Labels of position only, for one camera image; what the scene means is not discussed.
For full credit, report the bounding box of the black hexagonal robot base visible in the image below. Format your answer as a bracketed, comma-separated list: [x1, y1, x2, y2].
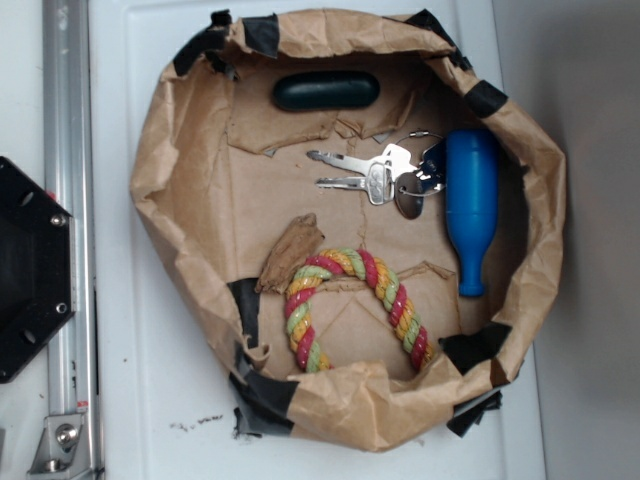
[1, 157, 74, 384]

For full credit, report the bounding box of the brown paper bag bin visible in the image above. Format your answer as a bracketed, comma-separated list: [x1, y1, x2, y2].
[130, 8, 566, 452]

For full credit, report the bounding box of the silver oval key tag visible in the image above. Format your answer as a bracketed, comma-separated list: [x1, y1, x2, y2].
[395, 192, 424, 220]

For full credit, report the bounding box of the upper silver key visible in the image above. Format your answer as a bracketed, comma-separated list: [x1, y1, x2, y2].
[306, 143, 416, 179]

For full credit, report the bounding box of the dark green oval case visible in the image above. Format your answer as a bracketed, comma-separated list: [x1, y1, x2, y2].
[273, 70, 380, 111]

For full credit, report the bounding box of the blue plastic bottle toy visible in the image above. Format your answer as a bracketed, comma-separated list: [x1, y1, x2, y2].
[445, 129, 499, 297]

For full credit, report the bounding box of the multicolour rope ring toy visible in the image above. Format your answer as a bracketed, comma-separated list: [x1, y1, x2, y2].
[284, 248, 434, 373]

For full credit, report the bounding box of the wire key ring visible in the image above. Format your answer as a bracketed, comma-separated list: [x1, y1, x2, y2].
[394, 129, 445, 197]

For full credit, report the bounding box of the aluminium frame rail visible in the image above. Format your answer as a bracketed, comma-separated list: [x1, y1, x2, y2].
[43, 1, 105, 479]

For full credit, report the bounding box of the metal corner bracket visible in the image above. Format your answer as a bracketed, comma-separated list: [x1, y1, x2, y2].
[26, 413, 92, 479]

